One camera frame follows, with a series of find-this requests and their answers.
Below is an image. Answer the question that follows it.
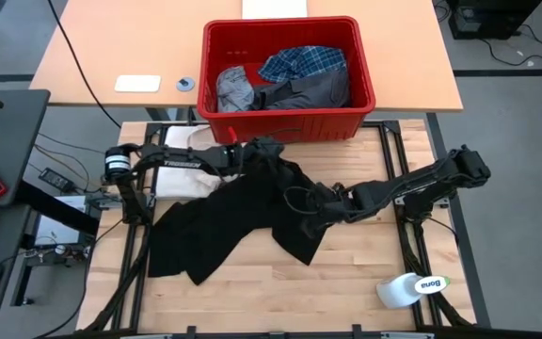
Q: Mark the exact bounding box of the light grey garment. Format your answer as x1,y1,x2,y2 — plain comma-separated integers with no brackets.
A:
215,65,256,114

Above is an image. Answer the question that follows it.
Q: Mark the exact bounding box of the black side desk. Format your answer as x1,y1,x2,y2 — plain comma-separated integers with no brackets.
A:
0,89,52,209

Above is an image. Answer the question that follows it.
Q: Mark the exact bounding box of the black power brick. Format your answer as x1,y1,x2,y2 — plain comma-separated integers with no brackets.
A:
39,167,77,193

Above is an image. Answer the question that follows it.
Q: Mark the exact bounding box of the black computer tower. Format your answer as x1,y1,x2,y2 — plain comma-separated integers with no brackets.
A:
447,0,542,40

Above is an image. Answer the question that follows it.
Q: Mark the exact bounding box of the red plastic laundry bin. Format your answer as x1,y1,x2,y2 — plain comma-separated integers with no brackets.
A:
196,15,377,145

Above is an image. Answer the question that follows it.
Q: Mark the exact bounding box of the low black desk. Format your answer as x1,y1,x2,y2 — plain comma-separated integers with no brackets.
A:
0,204,32,322

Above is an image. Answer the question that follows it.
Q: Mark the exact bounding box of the light wooden desk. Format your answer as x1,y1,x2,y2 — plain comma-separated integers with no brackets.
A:
29,0,464,113

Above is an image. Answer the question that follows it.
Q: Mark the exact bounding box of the white Bona spray bottle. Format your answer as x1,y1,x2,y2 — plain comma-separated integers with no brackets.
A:
375,271,452,311

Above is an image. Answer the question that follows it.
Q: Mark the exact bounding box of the black aluminium rig frame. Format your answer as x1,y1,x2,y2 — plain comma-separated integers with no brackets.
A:
82,120,477,339

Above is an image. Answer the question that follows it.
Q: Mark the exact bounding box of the blue plaid shirt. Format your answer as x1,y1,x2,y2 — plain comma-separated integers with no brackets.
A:
257,45,349,85

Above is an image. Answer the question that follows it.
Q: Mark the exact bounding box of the white box device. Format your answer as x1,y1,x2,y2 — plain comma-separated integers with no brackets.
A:
30,195,94,249

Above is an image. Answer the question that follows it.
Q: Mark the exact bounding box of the white paper sheet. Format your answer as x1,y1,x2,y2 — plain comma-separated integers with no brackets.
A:
241,0,310,20

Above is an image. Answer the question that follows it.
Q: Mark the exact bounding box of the small white pad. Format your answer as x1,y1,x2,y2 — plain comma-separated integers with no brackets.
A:
113,73,163,93

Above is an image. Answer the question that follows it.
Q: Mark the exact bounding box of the black cloth garment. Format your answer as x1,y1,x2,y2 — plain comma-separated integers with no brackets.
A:
147,153,345,287

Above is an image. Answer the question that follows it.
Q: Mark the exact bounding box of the dark grey shirt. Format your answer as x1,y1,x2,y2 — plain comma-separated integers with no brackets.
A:
250,69,351,112

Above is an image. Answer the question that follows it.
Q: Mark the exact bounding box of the long black desk cable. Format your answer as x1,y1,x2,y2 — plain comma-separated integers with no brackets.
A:
46,0,122,129

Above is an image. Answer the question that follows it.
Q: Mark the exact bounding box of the cream canvas tote bag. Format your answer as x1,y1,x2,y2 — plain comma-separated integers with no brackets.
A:
155,124,237,200

